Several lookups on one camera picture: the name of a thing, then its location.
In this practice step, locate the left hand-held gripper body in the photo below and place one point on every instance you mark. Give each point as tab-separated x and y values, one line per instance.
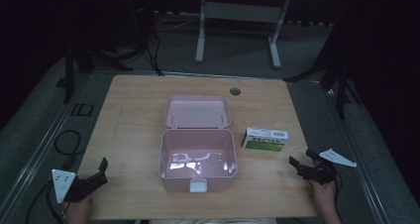
62	182

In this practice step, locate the pink plastic storage box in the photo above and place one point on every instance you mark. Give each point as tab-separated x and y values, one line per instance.
197	144

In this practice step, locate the black tripod stand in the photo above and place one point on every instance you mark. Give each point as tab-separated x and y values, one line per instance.
85	57
336	78

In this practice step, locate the person's left hand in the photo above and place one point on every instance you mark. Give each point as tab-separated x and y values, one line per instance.
78	212

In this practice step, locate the person's right hand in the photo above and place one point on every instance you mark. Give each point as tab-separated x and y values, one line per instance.
323	194

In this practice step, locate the white metal desk frame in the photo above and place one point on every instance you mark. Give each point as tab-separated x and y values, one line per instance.
241	12

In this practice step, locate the black rectangular floor bracket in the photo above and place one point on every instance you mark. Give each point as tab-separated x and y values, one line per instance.
83	109

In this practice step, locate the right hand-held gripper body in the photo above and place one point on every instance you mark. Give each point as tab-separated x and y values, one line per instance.
322	169

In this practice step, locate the white and green medicine box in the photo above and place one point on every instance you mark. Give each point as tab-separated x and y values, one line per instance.
265	139

